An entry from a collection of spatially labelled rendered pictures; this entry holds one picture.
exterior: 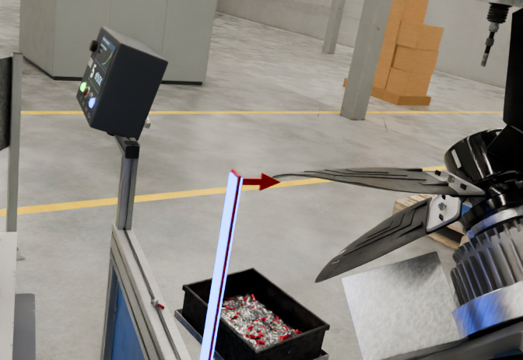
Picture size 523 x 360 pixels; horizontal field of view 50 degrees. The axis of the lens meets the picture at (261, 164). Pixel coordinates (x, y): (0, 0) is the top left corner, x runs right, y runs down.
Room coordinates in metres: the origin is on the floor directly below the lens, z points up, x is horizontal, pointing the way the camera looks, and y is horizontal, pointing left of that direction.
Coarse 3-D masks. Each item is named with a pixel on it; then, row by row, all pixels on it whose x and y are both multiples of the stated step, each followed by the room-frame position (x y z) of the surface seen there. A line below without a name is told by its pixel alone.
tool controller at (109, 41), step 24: (96, 48) 1.33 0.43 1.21; (120, 48) 1.15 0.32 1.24; (144, 48) 1.24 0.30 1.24; (96, 72) 1.24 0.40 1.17; (120, 72) 1.15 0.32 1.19; (144, 72) 1.17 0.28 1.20; (96, 96) 1.17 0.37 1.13; (120, 96) 1.15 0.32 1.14; (144, 96) 1.17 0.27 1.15; (96, 120) 1.13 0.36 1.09; (120, 120) 1.15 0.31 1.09; (144, 120) 1.17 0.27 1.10
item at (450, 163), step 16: (496, 128) 0.86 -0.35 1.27; (464, 144) 0.86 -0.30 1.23; (480, 144) 0.84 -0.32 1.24; (448, 160) 0.87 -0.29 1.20; (464, 160) 0.84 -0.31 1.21; (480, 160) 0.83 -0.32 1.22; (496, 160) 0.82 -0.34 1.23; (464, 176) 0.84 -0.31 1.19; (480, 176) 0.81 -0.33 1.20; (496, 176) 0.81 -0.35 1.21; (512, 176) 0.81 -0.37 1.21; (496, 192) 0.80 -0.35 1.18; (512, 192) 0.77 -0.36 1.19; (480, 208) 0.78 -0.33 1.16; (496, 208) 0.77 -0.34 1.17; (464, 224) 0.80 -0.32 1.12
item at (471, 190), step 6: (432, 174) 0.83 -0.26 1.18; (444, 174) 0.85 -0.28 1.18; (450, 174) 0.85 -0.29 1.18; (444, 180) 0.81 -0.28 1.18; (456, 180) 0.82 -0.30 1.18; (462, 180) 0.83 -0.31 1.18; (450, 186) 0.79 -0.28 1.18; (456, 186) 0.79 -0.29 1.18; (468, 186) 0.80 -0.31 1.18; (474, 186) 0.81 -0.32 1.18; (462, 192) 0.77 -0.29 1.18; (468, 192) 0.77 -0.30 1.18; (474, 192) 0.78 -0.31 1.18; (480, 192) 0.78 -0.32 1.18
